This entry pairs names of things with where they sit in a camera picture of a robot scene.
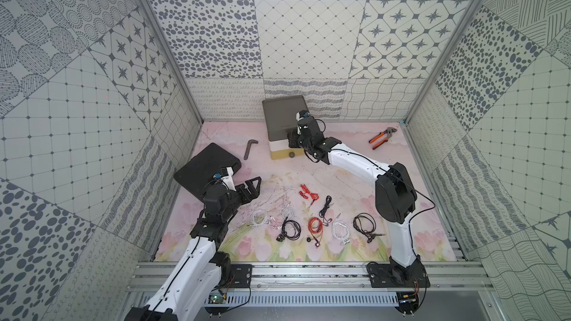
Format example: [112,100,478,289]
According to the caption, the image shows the black earphones left coil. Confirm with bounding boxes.
[276,218,301,242]

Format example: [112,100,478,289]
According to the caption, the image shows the orange handled pliers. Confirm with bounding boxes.
[368,127,398,150]

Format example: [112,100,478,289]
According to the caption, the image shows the black earphones right coil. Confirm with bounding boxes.
[352,213,384,244]

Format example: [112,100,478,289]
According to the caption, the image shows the dark grey hex wrench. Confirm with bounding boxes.
[243,139,259,161]

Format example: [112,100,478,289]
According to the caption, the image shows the black earphones coil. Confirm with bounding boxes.
[276,218,301,242]
[352,213,384,244]

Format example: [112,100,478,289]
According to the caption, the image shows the red earphones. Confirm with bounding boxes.
[308,217,324,248]
[299,184,319,202]

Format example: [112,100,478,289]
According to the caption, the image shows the white earphones left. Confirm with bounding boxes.
[251,209,277,229]

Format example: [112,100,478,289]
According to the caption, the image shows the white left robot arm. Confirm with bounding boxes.
[124,176,261,320]

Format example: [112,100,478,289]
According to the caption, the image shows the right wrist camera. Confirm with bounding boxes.
[296,110,310,121]

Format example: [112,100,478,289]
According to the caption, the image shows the white earphones middle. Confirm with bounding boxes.
[280,204,296,221]

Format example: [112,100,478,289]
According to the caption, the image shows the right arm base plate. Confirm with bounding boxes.
[366,256,431,288]

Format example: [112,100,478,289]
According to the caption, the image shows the white earphones right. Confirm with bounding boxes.
[331,214,351,245]

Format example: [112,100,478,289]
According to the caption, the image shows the black plastic tool case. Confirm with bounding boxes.
[174,143,242,202]

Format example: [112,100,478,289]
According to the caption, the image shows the yellow white drawer cabinet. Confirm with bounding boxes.
[263,95,308,161]

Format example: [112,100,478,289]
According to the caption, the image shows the black earphones small bundle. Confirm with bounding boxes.
[318,196,332,219]

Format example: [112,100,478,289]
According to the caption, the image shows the white earphones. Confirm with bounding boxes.
[251,209,277,229]
[280,204,296,221]
[331,214,351,245]

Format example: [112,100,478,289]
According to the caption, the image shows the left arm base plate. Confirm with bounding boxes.
[217,264,253,289]

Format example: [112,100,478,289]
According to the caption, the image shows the aluminium rail frame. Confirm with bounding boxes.
[126,231,496,309]

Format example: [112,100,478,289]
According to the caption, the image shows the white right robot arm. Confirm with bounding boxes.
[288,111,417,268]

